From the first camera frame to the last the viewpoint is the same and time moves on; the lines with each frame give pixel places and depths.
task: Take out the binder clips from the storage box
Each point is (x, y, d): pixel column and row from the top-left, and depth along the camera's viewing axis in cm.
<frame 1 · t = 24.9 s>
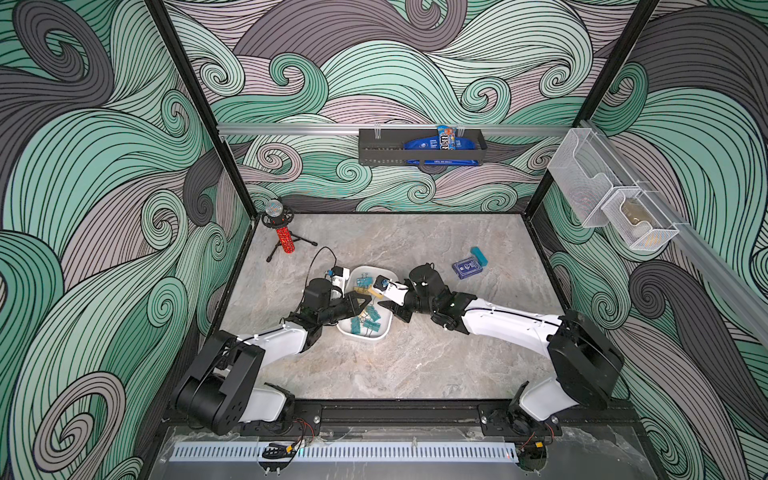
left hand: (371, 295, 84), fingers closed
right hand: (386, 293, 84), fingers open
white plastic storage tray: (373, 322, 92), on the table
red sequin microphone: (275, 209, 87), point 27 cm above the table
teal small box: (481, 258, 107), point 2 cm above the table

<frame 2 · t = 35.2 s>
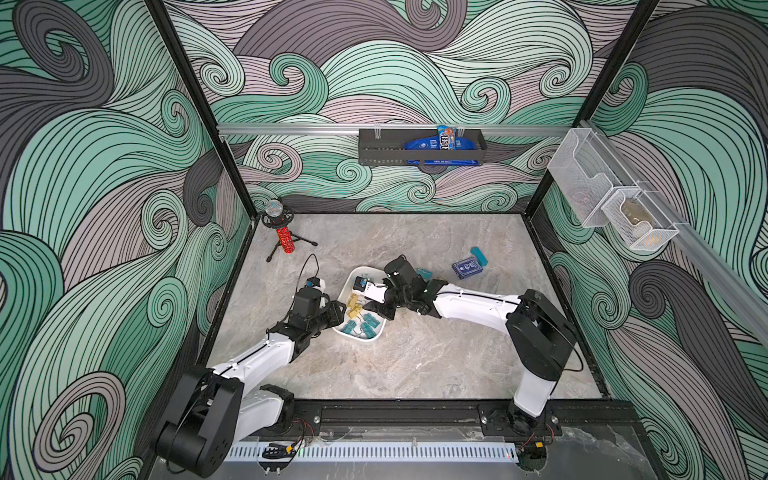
left hand: (342, 304, 88), fingers open
right hand: (370, 297, 87), fingers open
the named things where they were.

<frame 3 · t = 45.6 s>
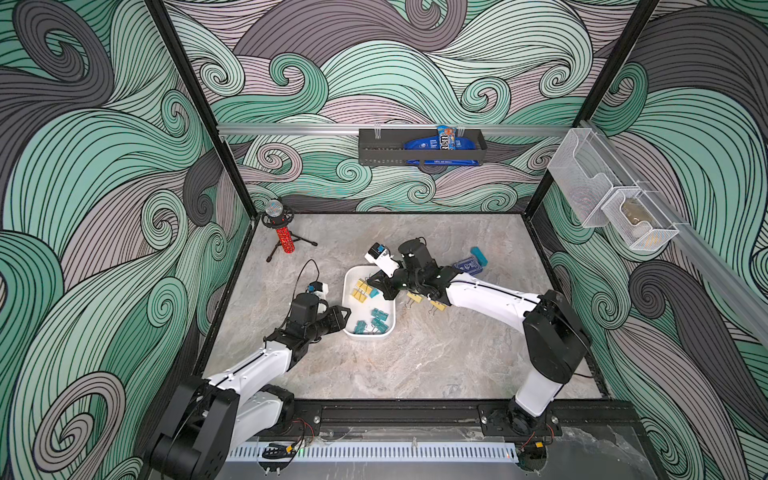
left hand: (347, 309, 86), fingers open
right hand: (372, 278, 84), fingers closed
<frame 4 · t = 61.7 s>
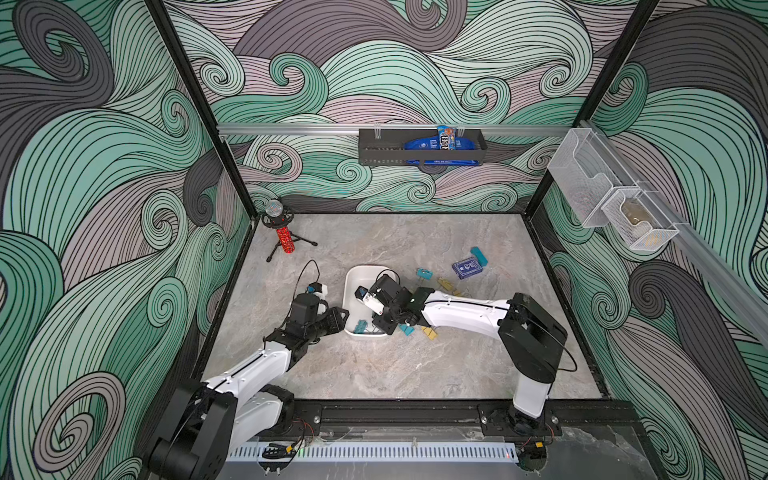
left hand: (345, 311, 86), fingers open
right hand: (381, 312, 88), fingers open
teal binder clip: (423, 273, 100), point 4 cm above the table
